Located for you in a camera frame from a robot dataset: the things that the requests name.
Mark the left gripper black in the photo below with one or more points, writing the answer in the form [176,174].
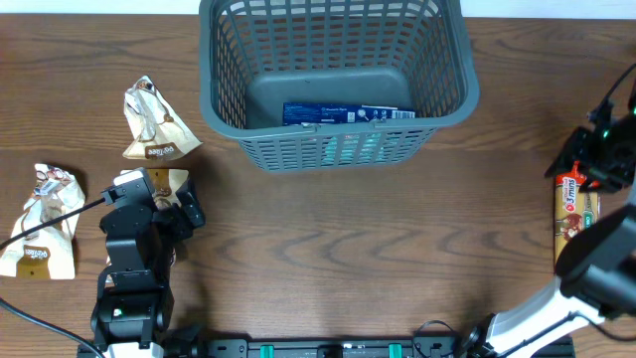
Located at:
[196,215]

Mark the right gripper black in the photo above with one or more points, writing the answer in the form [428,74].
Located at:
[577,147]

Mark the orange spaghetti packet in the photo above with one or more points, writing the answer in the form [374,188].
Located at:
[574,211]

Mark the cream snack pouch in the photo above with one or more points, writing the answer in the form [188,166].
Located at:
[158,132]

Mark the blue carton box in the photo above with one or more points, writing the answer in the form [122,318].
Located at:
[298,113]

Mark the light teal wipes packet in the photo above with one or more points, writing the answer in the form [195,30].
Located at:
[357,149]

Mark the cream pouch under arm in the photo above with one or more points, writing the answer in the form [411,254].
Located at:
[166,182]

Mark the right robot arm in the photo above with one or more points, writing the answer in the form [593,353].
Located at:
[594,277]

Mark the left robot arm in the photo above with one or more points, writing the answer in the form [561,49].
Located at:
[134,300]

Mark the cream pouch far left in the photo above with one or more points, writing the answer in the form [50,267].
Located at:
[47,253]

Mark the grey plastic basket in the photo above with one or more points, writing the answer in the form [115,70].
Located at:
[257,55]

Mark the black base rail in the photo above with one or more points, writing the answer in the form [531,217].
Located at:
[422,346]

